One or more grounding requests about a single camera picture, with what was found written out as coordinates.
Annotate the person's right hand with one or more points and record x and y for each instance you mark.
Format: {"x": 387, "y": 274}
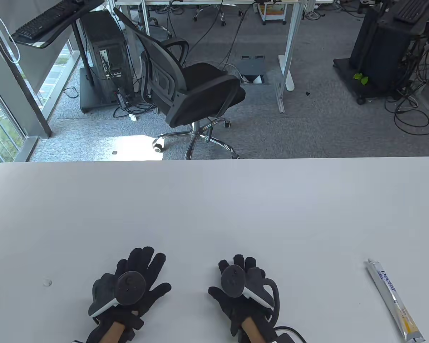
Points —
{"x": 228, "y": 307}

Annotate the person's left hand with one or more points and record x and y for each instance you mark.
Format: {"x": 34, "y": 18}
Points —
{"x": 148, "y": 286}

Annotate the person's left middle finger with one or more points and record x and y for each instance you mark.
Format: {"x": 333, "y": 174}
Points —
{"x": 146, "y": 259}

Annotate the person's left little finger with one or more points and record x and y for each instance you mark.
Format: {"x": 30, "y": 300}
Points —
{"x": 122, "y": 267}

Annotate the person's right thumb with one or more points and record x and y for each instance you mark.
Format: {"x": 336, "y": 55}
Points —
{"x": 217, "y": 294}

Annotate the person's right middle finger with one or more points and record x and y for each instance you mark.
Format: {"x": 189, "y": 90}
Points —
{"x": 239, "y": 260}

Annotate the person's left thumb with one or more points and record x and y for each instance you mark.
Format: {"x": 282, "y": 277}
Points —
{"x": 159, "y": 293}

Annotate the person's right little finger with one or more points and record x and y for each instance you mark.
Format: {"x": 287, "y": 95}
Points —
{"x": 260, "y": 274}

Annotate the person's right forearm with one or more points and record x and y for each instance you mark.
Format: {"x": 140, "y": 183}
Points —
{"x": 253, "y": 330}

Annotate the person's left forearm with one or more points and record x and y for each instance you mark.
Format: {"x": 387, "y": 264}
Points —
{"x": 113, "y": 332}

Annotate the black round glove tracker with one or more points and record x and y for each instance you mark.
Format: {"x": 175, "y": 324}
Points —
{"x": 130, "y": 287}
{"x": 234, "y": 280}

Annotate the small clear plastic cap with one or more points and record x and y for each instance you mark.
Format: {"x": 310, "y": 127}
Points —
{"x": 47, "y": 282}

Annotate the silver ointment tube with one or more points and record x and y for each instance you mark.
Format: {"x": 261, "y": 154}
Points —
{"x": 393, "y": 298}

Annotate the black mesh office chair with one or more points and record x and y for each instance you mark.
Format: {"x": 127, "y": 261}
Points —
{"x": 196, "y": 89}

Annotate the open floor socket box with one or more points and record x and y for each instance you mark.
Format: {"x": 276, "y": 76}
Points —
{"x": 252, "y": 69}

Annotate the black computer tower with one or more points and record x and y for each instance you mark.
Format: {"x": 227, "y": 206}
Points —
{"x": 109, "y": 53}

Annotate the small green object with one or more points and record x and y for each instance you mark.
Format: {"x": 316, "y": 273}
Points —
{"x": 361, "y": 78}

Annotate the grey roller blind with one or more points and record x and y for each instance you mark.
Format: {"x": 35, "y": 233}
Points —
{"x": 35, "y": 57}

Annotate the chrome chair base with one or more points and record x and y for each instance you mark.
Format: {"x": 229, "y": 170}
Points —
{"x": 218, "y": 14}

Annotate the white rolling cart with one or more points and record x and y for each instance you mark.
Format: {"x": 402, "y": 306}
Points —
{"x": 271, "y": 12}

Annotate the black equipment cart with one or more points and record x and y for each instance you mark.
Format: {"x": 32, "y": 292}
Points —
{"x": 382, "y": 46}

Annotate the black keyboard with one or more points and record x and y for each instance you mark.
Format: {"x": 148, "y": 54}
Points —
{"x": 53, "y": 18}

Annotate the white desk frame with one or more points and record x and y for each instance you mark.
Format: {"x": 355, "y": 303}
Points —
{"x": 289, "y": 46}

